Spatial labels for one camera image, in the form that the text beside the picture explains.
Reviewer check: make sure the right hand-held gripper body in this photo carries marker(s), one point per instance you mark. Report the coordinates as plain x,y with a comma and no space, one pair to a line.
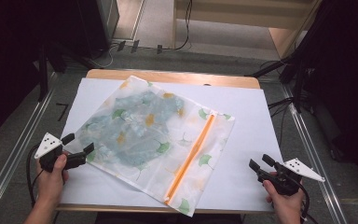
303,169

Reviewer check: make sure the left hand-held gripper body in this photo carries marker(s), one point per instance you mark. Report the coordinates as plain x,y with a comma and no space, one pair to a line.
48,145

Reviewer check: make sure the translucent leaf-print zipper bag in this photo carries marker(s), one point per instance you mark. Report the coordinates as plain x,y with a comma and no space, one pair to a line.
185,130

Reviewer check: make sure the person's right hand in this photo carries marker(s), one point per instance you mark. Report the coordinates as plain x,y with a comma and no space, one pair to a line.
287,203

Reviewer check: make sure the person's left hand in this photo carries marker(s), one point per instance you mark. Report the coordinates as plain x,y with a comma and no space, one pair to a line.
51,185

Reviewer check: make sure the blue-grey cloth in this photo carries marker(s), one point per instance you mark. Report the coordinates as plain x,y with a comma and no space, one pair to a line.
136,130

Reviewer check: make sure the white table mat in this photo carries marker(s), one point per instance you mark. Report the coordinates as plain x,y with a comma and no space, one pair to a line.
251,105

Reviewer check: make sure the person's dark lap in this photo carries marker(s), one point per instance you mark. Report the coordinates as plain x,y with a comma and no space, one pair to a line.
167,219

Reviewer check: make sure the wooden table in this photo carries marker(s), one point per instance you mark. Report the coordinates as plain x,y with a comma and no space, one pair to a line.
174,76

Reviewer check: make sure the dark cabinet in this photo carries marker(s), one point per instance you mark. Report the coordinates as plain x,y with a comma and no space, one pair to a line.
98,25

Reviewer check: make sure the light wooden shelf unit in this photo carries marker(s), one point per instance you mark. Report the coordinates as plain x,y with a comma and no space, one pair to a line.
245,14

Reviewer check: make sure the metal floor rail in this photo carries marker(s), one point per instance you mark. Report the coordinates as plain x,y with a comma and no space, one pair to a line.
15,152
313,158

